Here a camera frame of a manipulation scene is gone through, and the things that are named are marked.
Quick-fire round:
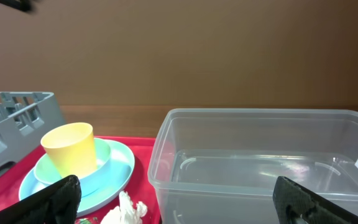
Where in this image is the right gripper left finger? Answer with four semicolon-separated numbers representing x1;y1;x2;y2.
0;175;81;224

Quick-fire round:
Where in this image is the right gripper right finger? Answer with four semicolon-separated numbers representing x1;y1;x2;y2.
273;176;358;224

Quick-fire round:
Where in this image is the red snack wrapper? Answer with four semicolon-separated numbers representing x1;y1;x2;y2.
75;218;96;224

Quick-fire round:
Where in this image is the light blue plate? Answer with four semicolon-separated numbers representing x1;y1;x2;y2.
19;139;135;217

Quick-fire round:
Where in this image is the yellow plastic cup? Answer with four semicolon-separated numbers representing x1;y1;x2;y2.
40;123;97;178

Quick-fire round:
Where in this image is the white napkin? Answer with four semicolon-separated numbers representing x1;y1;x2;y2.
101;191;148;224

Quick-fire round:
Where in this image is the grey dishwasher rack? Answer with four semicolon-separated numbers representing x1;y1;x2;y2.
0;91;66;176

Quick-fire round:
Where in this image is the clear plastic bin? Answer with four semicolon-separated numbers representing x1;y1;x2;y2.
148;109;358;223

